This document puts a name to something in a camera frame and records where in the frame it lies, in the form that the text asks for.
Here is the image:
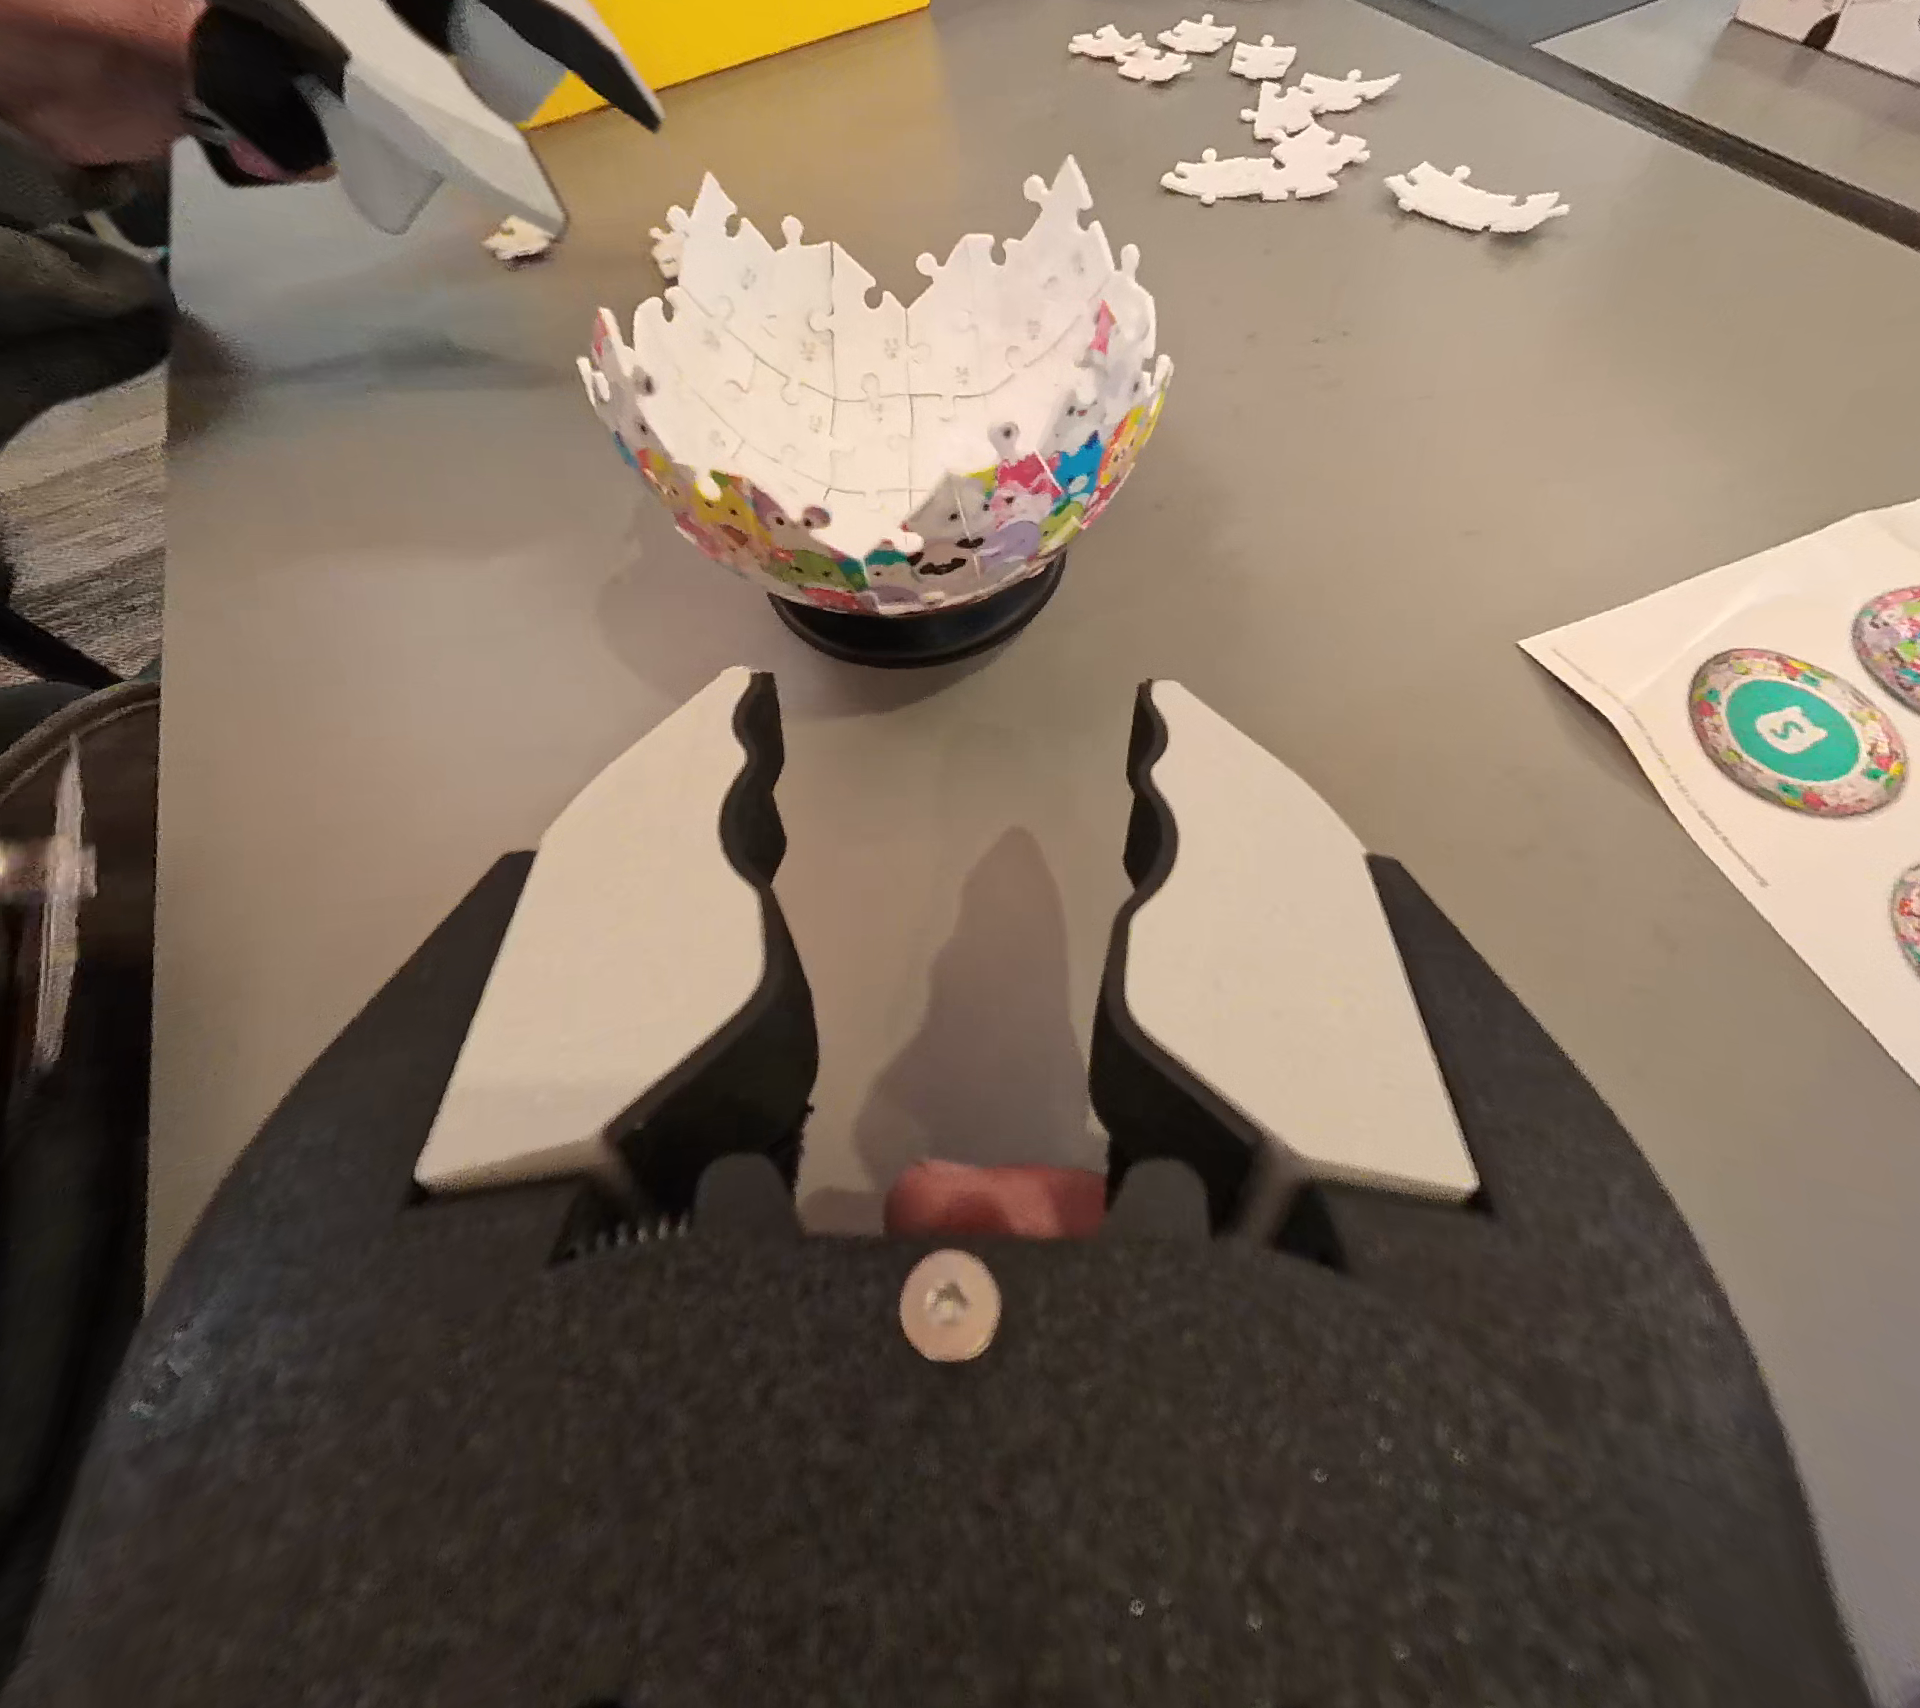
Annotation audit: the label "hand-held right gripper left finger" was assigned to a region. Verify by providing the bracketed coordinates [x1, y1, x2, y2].
[413, 665, 822, 1238]

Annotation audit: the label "black ball stand ring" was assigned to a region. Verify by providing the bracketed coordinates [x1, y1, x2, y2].
[764, 551, 1072, 673]

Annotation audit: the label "puzzle pieces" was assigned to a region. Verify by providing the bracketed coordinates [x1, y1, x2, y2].
[1064, 13, 1574, 239]

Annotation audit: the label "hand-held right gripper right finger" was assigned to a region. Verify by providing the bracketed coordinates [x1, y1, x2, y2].
[1086, 676, 1484, 1241]

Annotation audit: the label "partly built white puzzle ball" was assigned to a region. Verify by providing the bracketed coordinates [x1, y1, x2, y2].
[576, 154, 1177, 616]

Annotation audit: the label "printed instruction leaflet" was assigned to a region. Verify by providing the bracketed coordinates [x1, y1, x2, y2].
[1519, 500, 1920, 1091]

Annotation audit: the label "person's right hand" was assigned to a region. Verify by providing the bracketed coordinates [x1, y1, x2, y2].
[884, 1157, 1113, 1242]

